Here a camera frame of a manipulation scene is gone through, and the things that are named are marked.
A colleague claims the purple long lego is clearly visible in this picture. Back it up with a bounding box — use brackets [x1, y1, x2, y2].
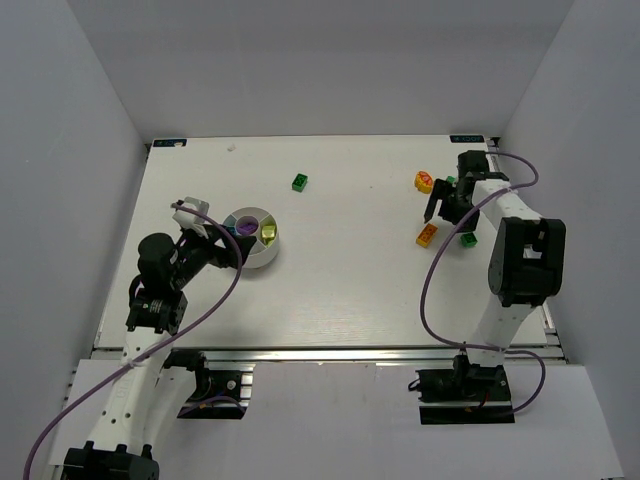
[235, 216, 259, 236]

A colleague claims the orange yellow round lego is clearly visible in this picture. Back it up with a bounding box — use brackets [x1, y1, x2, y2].
[414, 171, 434, 194]

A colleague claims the lime lego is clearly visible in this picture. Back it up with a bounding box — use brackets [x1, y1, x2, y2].
[261, 224, 277, 247]

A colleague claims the orange long lego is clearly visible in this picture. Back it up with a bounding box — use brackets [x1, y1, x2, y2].
[416, 223, 438, 248]

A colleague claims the small green lego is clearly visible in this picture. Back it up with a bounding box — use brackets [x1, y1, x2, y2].
[460, 232, 478, 248]

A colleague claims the dark green lego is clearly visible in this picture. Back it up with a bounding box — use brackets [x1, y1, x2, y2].
[291, 173, 308, 192]

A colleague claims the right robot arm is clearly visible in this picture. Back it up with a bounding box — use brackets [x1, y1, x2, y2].
[424, 150, 566, 381]

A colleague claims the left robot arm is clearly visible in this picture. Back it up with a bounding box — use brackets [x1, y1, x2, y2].
[62, 224, 256, 479]

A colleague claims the white round divided container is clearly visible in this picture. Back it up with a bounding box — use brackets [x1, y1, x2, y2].
[223, 207, 279, 269]

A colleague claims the right blue label sticker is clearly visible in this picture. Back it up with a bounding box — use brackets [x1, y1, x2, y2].
[449, 134, 485, 144]

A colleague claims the blue label sticker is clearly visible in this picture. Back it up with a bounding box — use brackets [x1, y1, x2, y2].
[449, 134, 485, 144]
[152, 138, 187, 148]

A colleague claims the left blue label sticker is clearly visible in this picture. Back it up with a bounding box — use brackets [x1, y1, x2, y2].
[152, 138, 187, 148]

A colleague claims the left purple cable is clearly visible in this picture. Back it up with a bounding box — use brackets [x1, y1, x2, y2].
[22, 202, 245, 480]

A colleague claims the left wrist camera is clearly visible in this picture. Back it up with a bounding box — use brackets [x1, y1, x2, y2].
[172, 196, 209, 239]

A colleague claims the aluminium table rail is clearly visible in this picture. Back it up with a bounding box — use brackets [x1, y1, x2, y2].
[90, 345, 566, 363]

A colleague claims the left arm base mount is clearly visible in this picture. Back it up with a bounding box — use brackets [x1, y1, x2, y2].
[163, 350, 246, 420]

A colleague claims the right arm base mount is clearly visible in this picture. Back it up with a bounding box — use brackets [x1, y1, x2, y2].
[407, 367, 515, 426]

